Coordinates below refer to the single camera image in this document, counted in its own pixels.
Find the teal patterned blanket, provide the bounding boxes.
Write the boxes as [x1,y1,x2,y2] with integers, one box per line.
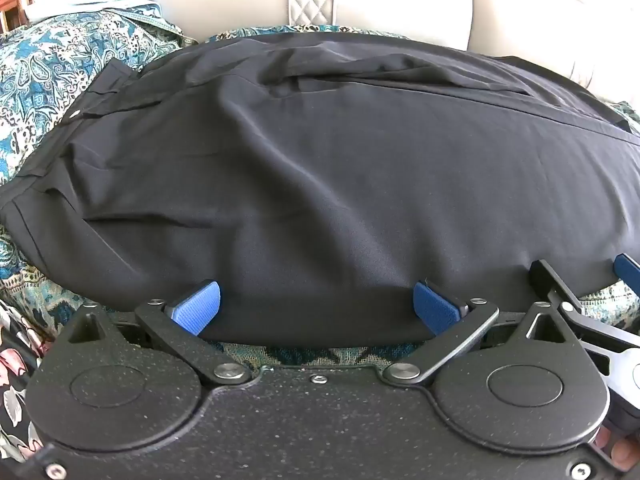
[0,2,640,368]

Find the black floral cloth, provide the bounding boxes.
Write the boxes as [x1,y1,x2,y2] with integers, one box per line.
[0,297,53,463]

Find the black pants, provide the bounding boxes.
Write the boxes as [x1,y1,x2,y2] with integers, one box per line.
[0,32,640,348]

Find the person's right hand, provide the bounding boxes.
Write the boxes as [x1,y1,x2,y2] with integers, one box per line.
[591,426,640,474]

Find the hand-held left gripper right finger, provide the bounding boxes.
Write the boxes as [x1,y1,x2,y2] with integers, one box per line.
[383,281,579,387]

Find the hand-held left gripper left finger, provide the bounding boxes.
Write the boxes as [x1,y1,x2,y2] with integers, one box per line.
[64,279,252,387]

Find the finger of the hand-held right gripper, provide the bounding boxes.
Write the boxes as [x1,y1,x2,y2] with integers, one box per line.
[529,259,640,350]
[613,253,640,295]

